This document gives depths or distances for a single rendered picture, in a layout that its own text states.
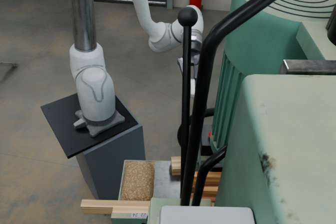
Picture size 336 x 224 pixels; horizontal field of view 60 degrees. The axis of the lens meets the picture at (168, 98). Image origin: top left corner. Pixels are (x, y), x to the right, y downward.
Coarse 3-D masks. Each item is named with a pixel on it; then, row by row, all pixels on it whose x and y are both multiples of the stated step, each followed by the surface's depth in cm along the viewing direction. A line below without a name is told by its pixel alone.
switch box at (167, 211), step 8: (168, 208) 18; (176, 208) 18; (184, 208) 18; (192, 208) 18; (200, 208) 18; (208, 208) 18; (216, 208) 18; (224, 208) 18; (232, 208) 18; (240, 208) 18; (248, 208) 19; (160, 216) 18; (168, 216) 18; (176, 216) 18; (184, 216) 18; (192, 216) 18; (200, 216) 18; (208, 216) 18; (216, 216) 18; (224, 216) 18; (232, 216) 18; (240, 216) 18; (248, 216) 18
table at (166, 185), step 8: (128, 160) 90; (136, 160) 90; (144, 160) 90; (152, 160) 90; (160, 160) 90; (160, 168) 88; (168, 168) 88; (160, 176) 86; (168, 176) 86; (176, 176) 86; (120, 184) 84; (160, 184) 84; (168, 184) 84; (176, 184) 84; (120, 192) 82; (160, 192) 82; (168, 192) 82; (176, 192) 82
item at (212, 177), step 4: (196, 172) 78; (208, 172) 78; (212, 172) 78; (216, 172) 78; (220, 172) 78; (196, 176) 77; (208, 176) 77; (212, 176) 77; (216, 176) 77; (208, 180) 79; (212, 180) 79; (216, 180) 79
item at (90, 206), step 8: (88, 200) 76; (96, 200) 76; (104, 200) 76; (112, 200) 76; (120, 200) 76; (128, 200) 76; (136, 200) 76; (88, 208) 76; (96, 208) 76; (104, 208) 75
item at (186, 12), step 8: (184, 8) 48; (192, 8) 48; (184, 16) 48; (192, 16) 48; (184, 24) 48; (192, 24) 49; (184, 32) 49; (184, 40) 49; (184, 48) 49; (184, 56) 49; (184, 64) 49; (184, 72) 49; (184, 80) 50; (184, 88) 50; (184, 96) 50; (184, 104) 50; (184, 112) 50; (184, 120) 50; (184, 128) 50; (184, 136) 50; (184, 144) 51; (184, 152) 51; (184, 160) 51; (184, 168) 51
